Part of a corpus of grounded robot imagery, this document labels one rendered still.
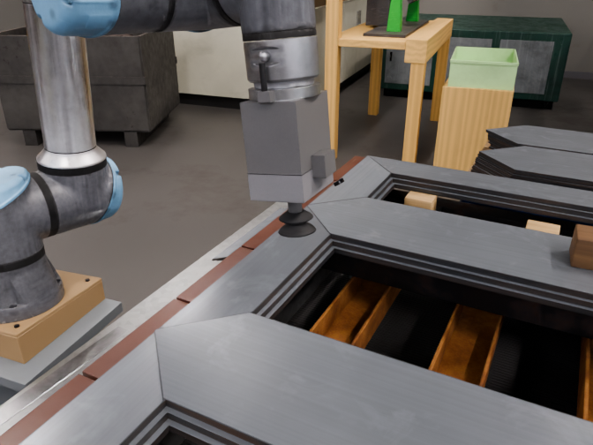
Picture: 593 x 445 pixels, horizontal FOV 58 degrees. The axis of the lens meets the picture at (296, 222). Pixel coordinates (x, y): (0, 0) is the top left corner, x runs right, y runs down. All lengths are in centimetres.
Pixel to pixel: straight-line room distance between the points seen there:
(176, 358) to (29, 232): 40
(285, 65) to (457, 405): 40
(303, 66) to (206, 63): 470
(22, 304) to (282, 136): 61
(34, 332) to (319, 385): 54
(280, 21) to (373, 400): 40
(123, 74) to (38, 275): 321
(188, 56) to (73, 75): 438
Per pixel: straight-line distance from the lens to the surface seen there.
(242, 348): 69
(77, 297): 106
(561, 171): 134
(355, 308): 104
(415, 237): 95
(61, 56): 95
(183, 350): 69
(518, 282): 89
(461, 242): 96
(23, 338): 99
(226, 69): 514
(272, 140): 54
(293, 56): 54
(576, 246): 93
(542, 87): 560
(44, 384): 96
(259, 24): 54
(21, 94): 448
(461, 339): 100
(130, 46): 407
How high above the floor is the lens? 128
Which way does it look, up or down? 26 degrees down
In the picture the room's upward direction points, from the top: straight up
